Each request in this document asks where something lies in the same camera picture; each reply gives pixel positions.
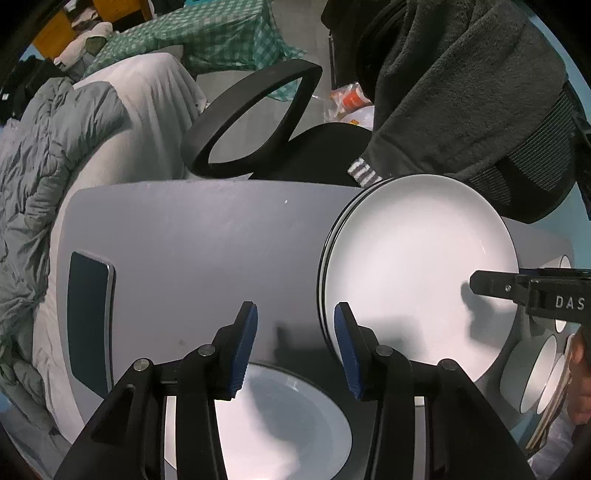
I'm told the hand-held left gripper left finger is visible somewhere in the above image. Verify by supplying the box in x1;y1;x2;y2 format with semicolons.
54;301;258;480

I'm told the orange wooden furniture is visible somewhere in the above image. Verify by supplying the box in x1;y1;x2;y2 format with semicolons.
31;0;154;62

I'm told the grey quilted duvet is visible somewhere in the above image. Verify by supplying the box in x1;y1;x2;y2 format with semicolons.
0;76;129;421

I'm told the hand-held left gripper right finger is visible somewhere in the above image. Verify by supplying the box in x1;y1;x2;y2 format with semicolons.
333;302;539;480

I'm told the green checked cloth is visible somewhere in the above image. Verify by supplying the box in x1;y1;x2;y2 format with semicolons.
84;0;306;103

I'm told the dark grey fleece garment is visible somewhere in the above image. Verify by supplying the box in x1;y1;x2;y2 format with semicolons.
321;0;571;188

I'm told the black office chair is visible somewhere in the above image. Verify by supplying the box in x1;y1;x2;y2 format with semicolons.
180;0;591;224

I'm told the white plate with dark rim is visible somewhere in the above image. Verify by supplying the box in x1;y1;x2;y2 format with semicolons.
323;174;520;384
317;185;382;347
320;182;386;354

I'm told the clear plastic bag with orange item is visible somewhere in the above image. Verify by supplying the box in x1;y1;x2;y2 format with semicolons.
318;80;376;130

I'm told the pile of clothes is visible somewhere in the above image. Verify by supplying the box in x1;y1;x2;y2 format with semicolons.
53;21;115;72

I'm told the person's right hand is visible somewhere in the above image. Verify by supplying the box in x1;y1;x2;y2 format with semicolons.
566;330;591;416

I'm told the dark smartphone with silver edge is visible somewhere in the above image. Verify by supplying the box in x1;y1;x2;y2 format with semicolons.
67;251;116;400

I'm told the white bowl with dark rim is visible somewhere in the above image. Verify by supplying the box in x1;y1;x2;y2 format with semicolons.
536;353;573;450
165;362;354;480
521;335;562;414
540;254;574;334

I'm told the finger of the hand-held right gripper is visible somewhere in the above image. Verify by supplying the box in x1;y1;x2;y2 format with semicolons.
468;271;532;319

